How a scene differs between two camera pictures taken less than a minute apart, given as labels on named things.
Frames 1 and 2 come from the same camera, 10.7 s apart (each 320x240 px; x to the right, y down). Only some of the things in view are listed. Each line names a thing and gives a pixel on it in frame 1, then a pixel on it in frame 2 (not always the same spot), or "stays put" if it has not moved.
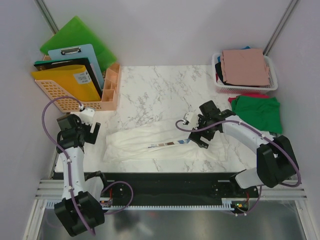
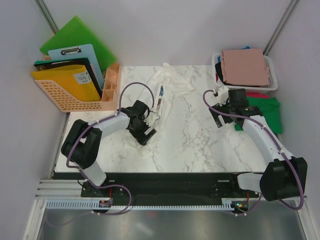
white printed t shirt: [158, 140] → [160, 87]
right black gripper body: [207, 133] → [227, 119]
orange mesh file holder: [109, 98] stays put
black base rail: [176, 187] stays put
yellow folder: [74, 80] stays put
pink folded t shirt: [244, 66] stays put
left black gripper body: [84, 130] → [138, 132]
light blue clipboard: [86, 51] stays put
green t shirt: [264, 112] stays put
